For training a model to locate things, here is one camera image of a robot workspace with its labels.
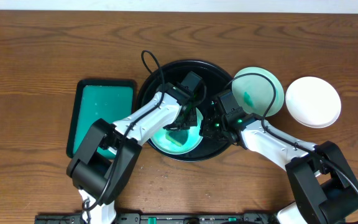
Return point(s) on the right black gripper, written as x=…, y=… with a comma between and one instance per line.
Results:
x=210, y=131

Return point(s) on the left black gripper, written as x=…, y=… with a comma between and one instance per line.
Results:
x=183, y=123

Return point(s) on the green scrubbing sponge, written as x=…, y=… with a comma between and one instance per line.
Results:
x=178, y=138

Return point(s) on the mint green plate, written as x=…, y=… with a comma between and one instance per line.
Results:
x=194, y=138
x=254, y=93

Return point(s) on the white plate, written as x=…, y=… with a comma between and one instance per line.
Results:
x=313, y=102

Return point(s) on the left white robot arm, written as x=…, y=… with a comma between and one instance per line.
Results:
x=106, y=157

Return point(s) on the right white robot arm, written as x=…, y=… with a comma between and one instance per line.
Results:
x=324, y=186

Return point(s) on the round black serving tray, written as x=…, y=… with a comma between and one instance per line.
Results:
x=196, y=148

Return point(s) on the rectangular green water tray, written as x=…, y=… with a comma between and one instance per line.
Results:
x=110, y=100

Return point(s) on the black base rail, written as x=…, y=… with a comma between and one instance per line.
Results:
x=135, y=218

